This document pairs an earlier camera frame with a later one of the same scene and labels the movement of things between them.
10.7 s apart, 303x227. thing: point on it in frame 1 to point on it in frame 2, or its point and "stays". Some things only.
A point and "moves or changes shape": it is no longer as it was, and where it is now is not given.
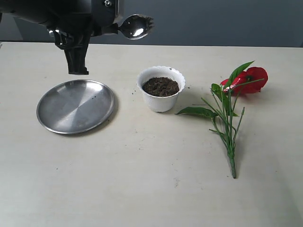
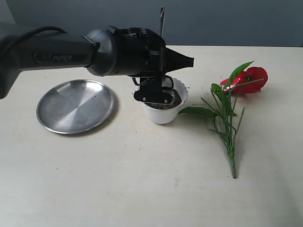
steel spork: [137, 26] to [162, 16]
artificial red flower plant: [244, 80] stays
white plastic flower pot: [161, 104] moves or changes shape
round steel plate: [75, 106] stays
